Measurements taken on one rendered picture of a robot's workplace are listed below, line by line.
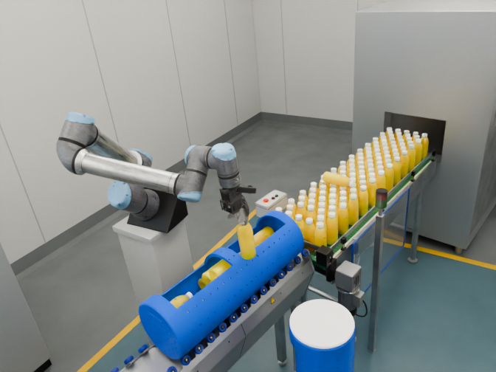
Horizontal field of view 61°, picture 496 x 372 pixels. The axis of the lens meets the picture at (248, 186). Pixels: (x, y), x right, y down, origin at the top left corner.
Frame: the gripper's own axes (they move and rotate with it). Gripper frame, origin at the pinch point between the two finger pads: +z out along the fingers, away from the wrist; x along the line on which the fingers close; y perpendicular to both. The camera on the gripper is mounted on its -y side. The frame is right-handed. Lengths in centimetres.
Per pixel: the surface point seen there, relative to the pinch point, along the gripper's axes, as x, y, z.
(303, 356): 37, 14, 49
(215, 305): 2.3, 27.2, 27.1
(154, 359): -14, 55, 46
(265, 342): -43, -32, 147
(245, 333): 2, 15, 58
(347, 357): 51, 3, 52
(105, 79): -305, -112, 1
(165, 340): -6, 50, 33
